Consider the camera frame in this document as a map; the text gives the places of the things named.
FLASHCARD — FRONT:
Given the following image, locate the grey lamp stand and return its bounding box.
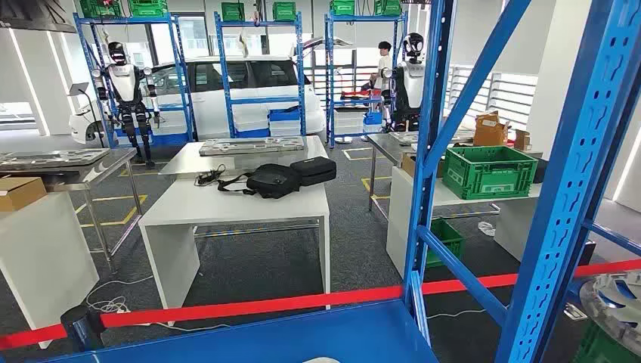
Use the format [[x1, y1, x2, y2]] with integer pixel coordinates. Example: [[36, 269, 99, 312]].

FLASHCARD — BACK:
[[69, 82, 104, 147]]

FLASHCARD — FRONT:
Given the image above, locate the black cable bundle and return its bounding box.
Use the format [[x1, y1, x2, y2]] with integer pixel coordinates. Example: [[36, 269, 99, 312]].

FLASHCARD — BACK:
[[194, 165, 228, 188]]

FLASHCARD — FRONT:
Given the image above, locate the red barrier belt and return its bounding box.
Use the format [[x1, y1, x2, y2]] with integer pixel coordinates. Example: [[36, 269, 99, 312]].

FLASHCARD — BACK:
[[0, 258, 641, 352]]

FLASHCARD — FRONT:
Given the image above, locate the round grey metal casting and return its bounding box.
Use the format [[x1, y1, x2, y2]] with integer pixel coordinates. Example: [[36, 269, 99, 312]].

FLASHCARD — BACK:
[[580, 270, 641, 358]]

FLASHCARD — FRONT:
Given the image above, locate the dark hanging panel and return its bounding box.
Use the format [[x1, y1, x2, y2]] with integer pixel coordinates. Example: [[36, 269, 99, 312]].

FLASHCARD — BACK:
[[0, 0, 76, 34]]

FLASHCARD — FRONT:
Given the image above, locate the open brown cardboard box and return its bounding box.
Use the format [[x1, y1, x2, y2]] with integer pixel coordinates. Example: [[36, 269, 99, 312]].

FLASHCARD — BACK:
[[472, 110, 511, 147]]

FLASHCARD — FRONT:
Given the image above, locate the white car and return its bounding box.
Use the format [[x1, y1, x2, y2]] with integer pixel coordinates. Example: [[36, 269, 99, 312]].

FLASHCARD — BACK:
[[69, 54, 327, 146]]

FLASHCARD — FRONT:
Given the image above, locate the black and white humanoid robot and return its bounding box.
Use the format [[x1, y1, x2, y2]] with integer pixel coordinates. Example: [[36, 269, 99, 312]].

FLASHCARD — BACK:
[[91, 41, 161, 169], [381, 32, 426, 134]]

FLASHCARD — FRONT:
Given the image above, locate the person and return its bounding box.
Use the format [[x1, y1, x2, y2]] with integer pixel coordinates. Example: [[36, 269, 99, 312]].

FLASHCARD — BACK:
[[360, 41, 393, 101]]

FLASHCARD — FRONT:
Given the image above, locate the grey metal panel part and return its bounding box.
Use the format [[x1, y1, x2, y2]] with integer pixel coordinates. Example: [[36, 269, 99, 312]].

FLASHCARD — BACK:
[[198, 136, 306, 157], [0, 147, 111, 170], [389, 127, 475, 147]]

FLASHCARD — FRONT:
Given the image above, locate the white table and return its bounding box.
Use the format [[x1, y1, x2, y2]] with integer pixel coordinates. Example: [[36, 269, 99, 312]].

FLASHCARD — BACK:
[[0, 191, 100, 350], [138, 178, 332, 311], [386, 165, 544, 279]]

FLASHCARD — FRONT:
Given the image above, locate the white floor cable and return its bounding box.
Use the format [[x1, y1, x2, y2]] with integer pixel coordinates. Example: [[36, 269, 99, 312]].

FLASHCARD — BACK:
[[85, 274, 231, 333], [426, 306, 509, 321]]

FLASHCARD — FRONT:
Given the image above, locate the black stanchion post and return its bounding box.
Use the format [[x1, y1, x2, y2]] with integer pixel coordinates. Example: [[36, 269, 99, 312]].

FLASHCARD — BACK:
[[60, 304, 107, 352]]

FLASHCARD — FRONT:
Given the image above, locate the black hard case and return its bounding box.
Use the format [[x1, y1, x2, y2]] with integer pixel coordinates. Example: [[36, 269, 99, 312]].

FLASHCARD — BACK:
[[290, 156, 337, 188]]

